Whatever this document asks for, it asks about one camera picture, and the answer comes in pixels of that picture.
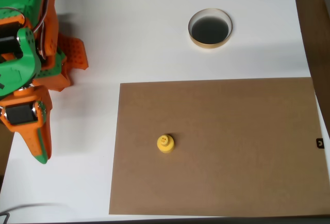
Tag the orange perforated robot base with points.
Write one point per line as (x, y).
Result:
(77, 51)

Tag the small black tag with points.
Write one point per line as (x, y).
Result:
(319, 143)

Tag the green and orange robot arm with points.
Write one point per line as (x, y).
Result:
(15, 64)

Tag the brown rectangular board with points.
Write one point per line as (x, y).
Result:
(219, 146)

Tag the round gold-rimmed dark dish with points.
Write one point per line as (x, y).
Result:
(210, 30)

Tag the small yellow plastic piece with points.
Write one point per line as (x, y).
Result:
(166, 145)

